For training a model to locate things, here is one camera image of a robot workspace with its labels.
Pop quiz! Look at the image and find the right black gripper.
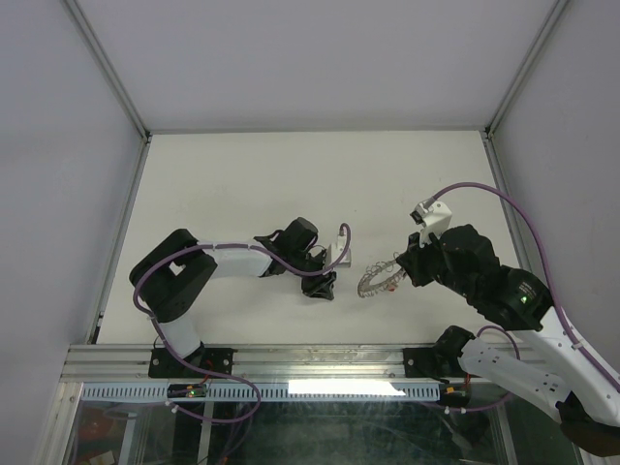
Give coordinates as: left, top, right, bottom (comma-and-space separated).
396, 226, 476, 301

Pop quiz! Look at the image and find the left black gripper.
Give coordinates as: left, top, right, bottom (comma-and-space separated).
288, 250, 336, 300

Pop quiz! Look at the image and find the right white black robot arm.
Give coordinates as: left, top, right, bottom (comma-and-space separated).
396, 225, 619, 457

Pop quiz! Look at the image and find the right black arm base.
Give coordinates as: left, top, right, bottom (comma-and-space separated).
402, 346, 467, 384

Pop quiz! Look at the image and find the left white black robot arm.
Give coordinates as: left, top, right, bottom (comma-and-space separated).
129, 217, 352, 377

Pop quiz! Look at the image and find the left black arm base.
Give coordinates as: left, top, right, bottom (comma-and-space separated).
148, 346, 235, 380

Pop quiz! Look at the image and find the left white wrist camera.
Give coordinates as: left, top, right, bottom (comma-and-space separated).
325, 242, 352, 267

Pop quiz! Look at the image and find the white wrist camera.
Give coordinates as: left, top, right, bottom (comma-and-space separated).
410, 199, 452, 247
325, 242, 352, 267

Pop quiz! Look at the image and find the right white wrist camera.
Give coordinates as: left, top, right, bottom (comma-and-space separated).
410, 199, 452, 247

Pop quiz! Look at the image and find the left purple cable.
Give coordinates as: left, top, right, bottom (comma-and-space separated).
133, 222, 351, 374

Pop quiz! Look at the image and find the purple cable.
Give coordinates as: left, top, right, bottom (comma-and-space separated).
425, 181, 620, 418
133, 222, 351, 374

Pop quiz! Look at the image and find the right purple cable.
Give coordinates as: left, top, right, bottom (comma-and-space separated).
425, 181, 620, 418

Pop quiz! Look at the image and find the right aluminium frame post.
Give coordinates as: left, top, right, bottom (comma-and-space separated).
484, 0, 572, 138

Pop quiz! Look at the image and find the aluminium frame post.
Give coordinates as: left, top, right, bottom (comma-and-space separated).
484, 0, 572, 138
60, 0, 151, 141

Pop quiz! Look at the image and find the white slotted cable duct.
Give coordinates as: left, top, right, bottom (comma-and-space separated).
81, 380, 441, 403

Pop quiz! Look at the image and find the aluminium mounting rail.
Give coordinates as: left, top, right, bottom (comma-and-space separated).
62, 341, 582, 388

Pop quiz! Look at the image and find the left aluminium frame post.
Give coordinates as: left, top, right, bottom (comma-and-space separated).
60, 0, 151, 141

